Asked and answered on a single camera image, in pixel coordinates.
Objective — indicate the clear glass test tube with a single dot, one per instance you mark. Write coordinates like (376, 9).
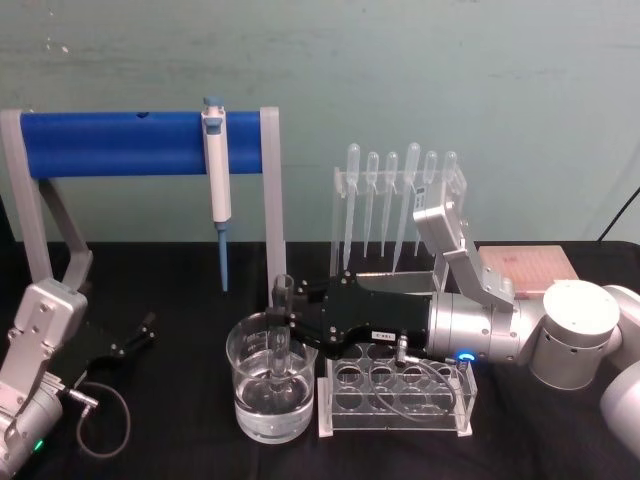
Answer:
(282, 360)

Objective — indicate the clear plastic transfer pipette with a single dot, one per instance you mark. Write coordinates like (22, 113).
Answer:
(390, 200)
(430, 167)
(451, 167)
(371, 200)
(409, 180)

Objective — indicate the clear acrylic dropper rack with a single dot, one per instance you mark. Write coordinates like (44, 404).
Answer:
(345, 230)

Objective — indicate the blue and grey pipette stand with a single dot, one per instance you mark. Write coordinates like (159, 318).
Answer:
(125, 145)

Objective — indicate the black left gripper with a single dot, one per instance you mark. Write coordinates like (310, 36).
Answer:
(102, 352)

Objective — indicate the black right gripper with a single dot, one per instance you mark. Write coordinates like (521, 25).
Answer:
(370, 310)

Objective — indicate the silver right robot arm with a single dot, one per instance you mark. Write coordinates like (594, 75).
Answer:
(565, 335)

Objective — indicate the pink pipette tip box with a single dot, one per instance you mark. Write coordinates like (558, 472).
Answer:
(525, 270)

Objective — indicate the white and blue micropipette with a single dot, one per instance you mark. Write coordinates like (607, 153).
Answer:
(219, 170)

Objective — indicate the glass beaker with water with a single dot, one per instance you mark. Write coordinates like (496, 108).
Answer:
(272, 395)

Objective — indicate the clear acrylic test tube rack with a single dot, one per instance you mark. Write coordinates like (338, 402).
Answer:
(395, 400)

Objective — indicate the black table cloth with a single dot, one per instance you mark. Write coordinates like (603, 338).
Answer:
(180, 380)

